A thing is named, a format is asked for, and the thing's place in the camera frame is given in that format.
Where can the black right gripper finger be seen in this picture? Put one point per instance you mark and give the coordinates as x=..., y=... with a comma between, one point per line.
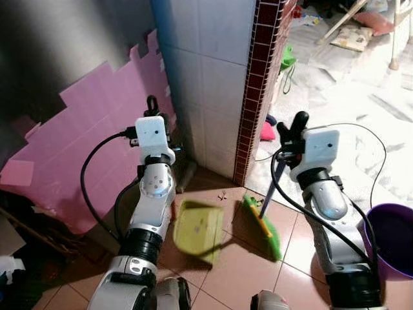
x=301, y=123

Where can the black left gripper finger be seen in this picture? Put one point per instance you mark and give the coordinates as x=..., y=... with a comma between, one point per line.
x=153, y=108

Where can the green broom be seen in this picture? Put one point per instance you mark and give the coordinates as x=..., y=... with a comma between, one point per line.
x=266, y=229

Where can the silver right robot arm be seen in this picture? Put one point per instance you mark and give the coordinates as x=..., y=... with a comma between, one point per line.
x=329, y=213

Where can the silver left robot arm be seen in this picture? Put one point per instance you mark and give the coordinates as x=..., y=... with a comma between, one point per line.
x=150, y=213

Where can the brown floor debris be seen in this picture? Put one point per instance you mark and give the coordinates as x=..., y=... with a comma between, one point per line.
x=222, y=194

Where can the pink slipper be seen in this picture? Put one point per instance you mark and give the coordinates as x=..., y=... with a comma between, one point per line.
x=267, y=132

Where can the green plastic bag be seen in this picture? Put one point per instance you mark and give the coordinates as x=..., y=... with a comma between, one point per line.
x=287, y=59

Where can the pink pillow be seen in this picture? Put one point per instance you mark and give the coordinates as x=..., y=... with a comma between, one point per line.
x=374, y=22

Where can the white chair leg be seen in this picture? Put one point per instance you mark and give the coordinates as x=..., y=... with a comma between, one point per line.
x=393, y=39

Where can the purple plastic bucket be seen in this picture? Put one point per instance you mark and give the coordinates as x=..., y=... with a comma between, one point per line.
x=393, y=242

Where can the grey robot right leg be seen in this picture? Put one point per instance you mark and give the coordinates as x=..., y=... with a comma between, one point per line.
x=270, y=301

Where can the grey robot leg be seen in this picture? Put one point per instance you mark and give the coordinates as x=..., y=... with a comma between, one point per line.
x=270, y=301
x=173, y=294

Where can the grey robot left leg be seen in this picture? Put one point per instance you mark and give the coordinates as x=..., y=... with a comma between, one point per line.
x=173, y=294

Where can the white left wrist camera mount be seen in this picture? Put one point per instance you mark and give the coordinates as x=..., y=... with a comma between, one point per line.
x=153, y=139

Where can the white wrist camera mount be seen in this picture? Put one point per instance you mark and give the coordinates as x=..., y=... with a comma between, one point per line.
x=153, y=139
x=319, y=152

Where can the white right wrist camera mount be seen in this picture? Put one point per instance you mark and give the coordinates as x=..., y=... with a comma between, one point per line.
x=319, y=152

